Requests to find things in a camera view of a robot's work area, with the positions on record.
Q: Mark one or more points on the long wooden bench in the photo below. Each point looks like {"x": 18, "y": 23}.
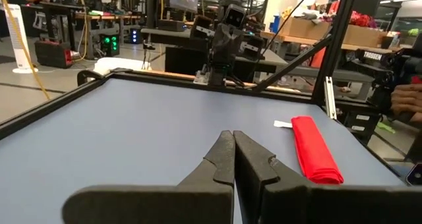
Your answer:
{"x": 296, "y": 39}

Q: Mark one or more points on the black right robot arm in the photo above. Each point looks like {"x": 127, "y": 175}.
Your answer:
{"x": 217, "y": 75}

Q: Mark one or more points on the black flat box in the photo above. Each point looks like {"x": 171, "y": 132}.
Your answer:
{"x": 171, "y": 25}

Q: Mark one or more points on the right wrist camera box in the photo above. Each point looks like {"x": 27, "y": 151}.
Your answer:
{"x": 234, "y": 16}

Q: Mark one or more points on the wooden workbench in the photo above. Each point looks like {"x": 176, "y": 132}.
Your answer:
{"x": 108, "y": 17}

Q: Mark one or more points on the blue container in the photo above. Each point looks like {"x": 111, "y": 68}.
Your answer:
{"x": 276, "y": 23}

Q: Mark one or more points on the white cloth bag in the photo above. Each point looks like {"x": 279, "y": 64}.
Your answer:
{"x": 122, "y": 65}

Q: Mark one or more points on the red fabric pile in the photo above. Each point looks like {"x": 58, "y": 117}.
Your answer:
{"x": 361, "y": 19}

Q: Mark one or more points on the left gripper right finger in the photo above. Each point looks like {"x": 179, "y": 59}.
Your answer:
{"x": 296, "y": 204}

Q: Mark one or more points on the black red toolbox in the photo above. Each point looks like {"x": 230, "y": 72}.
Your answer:
{"x": 52, "y": 54}

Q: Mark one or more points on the computer with green lights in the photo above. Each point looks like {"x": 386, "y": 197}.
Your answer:
{"x": 110, "y": 45}

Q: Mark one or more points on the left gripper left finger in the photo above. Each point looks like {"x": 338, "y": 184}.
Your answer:
{"x": 165, "y": 204}

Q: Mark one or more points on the white tower fan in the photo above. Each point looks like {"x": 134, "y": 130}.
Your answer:
{"x": 19, "y": 36}

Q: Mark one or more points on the black desk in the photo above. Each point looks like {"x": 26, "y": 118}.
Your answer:
{"x": 59, "y": 7}

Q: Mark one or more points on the black box white labels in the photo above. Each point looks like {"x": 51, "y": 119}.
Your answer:
{"x": 362, "y": 125}

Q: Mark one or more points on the silver aluminium bracket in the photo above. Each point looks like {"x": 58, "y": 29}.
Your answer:
{"x": 330, "y": 99}

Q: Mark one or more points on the cardboard box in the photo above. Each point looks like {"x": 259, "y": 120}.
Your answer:
{"x": 362, "y": 36}
{"x": 303, "y": 28}

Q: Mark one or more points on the computer with blue lights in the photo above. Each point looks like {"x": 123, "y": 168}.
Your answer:
{"x": 135, "y": 36}

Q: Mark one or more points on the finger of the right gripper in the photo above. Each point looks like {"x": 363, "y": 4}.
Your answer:
{"x": 254, "y": 47}
{"x": 201, "y": 27}

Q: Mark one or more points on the red towel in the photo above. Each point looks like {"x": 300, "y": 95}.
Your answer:
{"x": 313, "y": 151}

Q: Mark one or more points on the black table frame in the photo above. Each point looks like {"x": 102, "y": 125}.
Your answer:
{"x": 49, "y": 107}

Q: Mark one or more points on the person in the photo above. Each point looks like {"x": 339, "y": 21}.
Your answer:
{"x": 114, "y": 2}

